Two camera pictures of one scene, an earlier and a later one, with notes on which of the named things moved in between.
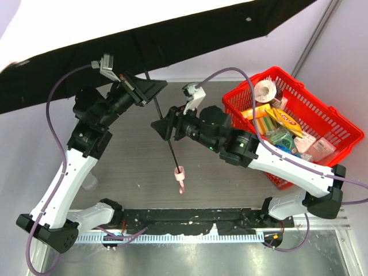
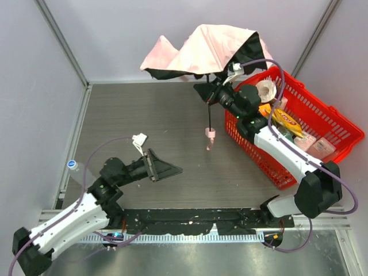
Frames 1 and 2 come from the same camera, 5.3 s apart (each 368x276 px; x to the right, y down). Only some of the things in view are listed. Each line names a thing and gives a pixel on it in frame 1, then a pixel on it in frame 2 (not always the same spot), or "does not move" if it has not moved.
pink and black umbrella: [48, 47] to [211, 49]
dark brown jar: [278, 100] does not move
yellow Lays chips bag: [287, 121] does not move
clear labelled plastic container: [322, 148] does not move
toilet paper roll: [265, 91] does not move
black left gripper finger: [146, 89] to [163, 169]
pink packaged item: [305, 143] does not move
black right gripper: [175, 123] to [214, 89]
